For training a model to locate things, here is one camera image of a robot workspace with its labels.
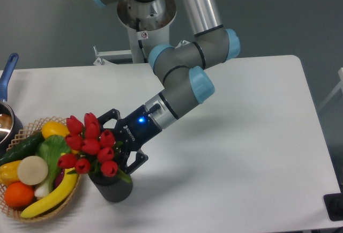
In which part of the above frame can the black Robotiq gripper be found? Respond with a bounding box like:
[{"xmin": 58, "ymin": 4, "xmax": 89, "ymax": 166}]
[{"xmin": 97, "ymin": 105, "xmax": 162, "ymax": 175}]

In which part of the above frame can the red tulip bouquet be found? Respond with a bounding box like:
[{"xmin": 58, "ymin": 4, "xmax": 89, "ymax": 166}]
[{"xmin": 57, "ymin": 112, "xmax": 132, "ymax": 183}]

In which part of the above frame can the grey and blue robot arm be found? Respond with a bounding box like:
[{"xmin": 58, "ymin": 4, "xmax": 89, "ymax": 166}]
[{"xmin": 94, "ymin": 0, "xmax": 240, "ymax": 174}]

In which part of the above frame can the dark grey ribbed vase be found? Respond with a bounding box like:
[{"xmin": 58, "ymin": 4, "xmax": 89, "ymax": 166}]
[{"xmin": 88, "ymin": 173, "xmax": 133, "ymax": 203}]

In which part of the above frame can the yellow banana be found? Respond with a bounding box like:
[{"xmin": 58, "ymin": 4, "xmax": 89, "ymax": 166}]
[{"xmin": 20, "ymin": 166, "xmax": 78, "ymax": 219}]

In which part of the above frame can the dark red vegetable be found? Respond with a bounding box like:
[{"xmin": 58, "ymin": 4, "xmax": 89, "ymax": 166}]
[{"xmin": 54, "ymin": 169, "xmax": 65, "ymax": 189}]

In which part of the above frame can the yellow lemon squash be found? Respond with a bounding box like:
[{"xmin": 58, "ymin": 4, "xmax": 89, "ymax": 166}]
[{"xmin": 41, "ymin": 121, "xmax": 79, "ymax": 155}]

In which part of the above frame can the green bok choy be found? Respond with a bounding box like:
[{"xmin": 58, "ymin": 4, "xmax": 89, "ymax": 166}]
[{"xmin": 34, "ymin": 135, "xmax": 71, "ymax": 199}]

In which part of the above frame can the woven wicker basket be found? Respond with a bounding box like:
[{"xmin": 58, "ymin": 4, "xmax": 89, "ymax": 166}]
[{"xmin": 1, "ymin": 116, "xmax": 82, "ymax": 223}]

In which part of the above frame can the beige round disc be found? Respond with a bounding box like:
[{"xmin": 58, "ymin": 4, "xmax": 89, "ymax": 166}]
[{"xmin": 17, "ymin": 156, "xmax": 48, "ymax": 185}]

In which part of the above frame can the green cucumber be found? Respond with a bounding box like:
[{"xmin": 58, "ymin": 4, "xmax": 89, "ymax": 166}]
[{"xmin": 1, "ymin": 132, "xmax": 44, "ymax": 166}]

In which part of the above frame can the yellow bell pepper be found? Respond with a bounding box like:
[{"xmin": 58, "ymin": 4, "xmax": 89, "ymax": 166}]
[{"xmin": 1, "ymin": 160, "xmax": 21, "ymax": 186}]

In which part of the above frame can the orange fruit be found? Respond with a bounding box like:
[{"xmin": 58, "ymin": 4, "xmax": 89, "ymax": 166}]
[{"xmin": 4, "ymin": 182, "xmax": 34, "ymax": 208}]

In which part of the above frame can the black device at edge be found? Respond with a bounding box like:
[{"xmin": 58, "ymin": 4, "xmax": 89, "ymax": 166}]
[{"xmin": 323, "ymin": 193, "xmax": 342, "ymax": 221}]

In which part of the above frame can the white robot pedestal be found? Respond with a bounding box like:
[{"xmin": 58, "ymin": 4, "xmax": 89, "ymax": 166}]
[{"xmin": 92, "ymin": 0, "xmax": 191, "ymax": 66}]

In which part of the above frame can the blue handled saucepan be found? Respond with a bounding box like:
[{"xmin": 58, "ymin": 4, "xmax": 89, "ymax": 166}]
[{"xmin": 1, "ymin": 53, "xmax": 23, "ymax": 157}]

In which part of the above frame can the white frame at right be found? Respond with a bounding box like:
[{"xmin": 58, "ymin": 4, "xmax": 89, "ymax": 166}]
[{"xmin": 317, "ymin": 67, "xmax": 343, "ymax": 112}]

